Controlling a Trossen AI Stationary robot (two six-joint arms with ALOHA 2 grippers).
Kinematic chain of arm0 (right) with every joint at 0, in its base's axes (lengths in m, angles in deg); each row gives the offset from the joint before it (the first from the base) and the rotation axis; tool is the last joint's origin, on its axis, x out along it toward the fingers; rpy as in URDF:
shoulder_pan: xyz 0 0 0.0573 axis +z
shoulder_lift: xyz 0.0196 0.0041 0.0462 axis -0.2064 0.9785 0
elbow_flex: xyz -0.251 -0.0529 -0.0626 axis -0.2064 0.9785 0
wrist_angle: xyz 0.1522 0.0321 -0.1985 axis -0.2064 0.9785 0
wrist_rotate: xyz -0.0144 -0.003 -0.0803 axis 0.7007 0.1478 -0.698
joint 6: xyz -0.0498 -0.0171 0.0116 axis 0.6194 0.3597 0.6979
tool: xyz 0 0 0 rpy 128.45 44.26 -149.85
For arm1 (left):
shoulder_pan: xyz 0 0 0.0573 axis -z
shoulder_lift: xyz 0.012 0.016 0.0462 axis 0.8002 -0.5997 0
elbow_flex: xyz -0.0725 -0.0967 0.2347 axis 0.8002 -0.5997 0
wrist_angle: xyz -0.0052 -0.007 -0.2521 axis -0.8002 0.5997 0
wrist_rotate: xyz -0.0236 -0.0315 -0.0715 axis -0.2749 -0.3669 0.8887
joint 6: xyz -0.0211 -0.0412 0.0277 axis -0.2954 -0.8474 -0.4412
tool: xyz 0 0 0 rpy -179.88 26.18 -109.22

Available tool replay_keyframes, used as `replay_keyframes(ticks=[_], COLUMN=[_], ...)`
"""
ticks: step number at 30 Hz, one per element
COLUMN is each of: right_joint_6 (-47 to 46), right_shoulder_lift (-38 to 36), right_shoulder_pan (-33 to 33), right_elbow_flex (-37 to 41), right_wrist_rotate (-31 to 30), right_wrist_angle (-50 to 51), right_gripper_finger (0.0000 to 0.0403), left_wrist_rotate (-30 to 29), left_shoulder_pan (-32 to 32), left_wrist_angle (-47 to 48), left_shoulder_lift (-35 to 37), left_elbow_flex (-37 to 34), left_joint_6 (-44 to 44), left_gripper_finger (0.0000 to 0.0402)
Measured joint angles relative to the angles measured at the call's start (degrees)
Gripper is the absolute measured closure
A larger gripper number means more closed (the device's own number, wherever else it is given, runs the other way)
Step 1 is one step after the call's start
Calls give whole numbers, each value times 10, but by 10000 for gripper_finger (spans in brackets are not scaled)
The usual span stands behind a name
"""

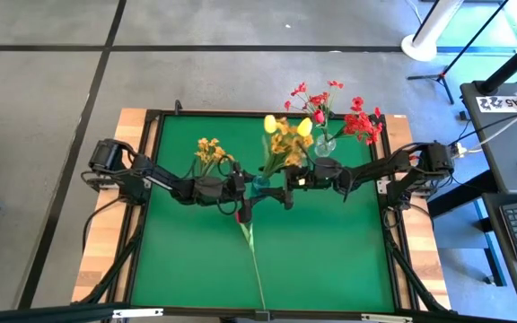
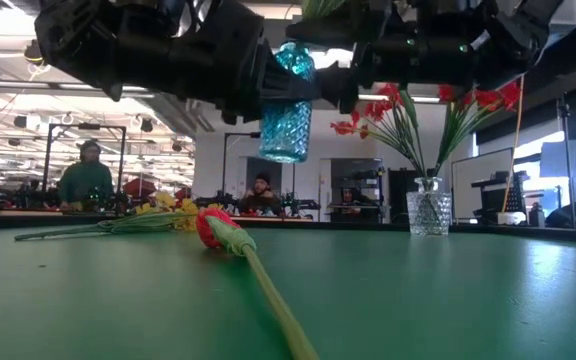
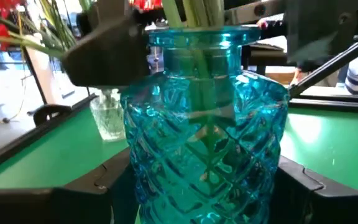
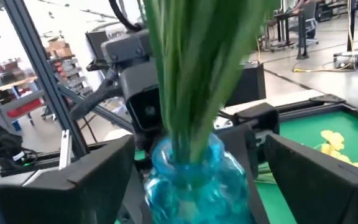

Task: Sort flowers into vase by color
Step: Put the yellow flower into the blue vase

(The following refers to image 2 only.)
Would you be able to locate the blue glass vase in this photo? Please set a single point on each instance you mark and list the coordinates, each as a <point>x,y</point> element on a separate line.
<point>285,132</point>

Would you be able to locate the thin wooden stick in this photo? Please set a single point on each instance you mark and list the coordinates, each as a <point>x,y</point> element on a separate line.
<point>513,145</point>

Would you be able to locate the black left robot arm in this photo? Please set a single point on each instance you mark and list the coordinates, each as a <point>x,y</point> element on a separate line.
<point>78,40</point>

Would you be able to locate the person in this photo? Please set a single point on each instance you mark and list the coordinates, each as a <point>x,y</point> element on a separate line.
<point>260,200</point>
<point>352,196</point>
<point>85,182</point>

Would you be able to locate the white board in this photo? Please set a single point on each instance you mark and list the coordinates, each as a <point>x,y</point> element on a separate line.
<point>478,185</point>

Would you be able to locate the black tall tripod stand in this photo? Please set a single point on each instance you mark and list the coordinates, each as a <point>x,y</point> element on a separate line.
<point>566,200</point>

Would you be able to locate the clear glass vase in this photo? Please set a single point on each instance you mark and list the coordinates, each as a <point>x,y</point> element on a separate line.
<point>428,215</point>

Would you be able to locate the red artificial flower bunch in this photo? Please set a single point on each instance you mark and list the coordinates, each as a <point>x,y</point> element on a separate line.
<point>343,127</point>
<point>510,95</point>

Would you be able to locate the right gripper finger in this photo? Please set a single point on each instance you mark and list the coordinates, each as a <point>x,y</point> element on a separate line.
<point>338,31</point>

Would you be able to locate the red artificial tulip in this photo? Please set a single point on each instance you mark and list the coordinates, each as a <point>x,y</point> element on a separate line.
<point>268,295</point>

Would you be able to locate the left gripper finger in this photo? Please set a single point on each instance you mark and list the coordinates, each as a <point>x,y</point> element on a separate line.
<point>288,89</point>

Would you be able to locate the small white box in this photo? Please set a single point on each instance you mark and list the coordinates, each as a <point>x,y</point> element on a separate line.
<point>512,218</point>

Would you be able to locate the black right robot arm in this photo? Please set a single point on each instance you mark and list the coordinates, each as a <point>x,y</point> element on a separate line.
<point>498,35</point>

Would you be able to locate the yellow artificial flower bunch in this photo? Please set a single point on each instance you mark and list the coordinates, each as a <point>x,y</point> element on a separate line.
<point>118,225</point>

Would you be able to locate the green table mat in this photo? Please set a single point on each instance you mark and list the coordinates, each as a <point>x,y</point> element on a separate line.
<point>468,300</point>

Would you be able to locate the grey sheet on stand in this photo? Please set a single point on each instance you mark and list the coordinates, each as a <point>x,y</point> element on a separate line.
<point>568,157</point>

